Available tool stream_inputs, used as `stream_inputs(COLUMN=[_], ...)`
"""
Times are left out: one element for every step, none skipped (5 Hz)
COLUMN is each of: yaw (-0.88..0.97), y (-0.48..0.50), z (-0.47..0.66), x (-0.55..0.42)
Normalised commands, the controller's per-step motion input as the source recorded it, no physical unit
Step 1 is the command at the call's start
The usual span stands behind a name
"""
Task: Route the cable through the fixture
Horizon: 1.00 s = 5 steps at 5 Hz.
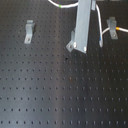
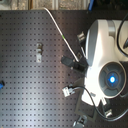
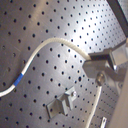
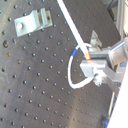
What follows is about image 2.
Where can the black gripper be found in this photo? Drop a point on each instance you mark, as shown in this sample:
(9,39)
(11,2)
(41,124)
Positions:
(77,65)

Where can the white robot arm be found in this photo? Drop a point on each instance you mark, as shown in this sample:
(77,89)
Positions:
(105,50)

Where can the grey white connector plug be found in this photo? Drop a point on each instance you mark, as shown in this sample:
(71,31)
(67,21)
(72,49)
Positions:
(67,91)

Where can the grey bracket on arm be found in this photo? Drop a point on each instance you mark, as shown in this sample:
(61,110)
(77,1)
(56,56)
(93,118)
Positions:
(81,37)

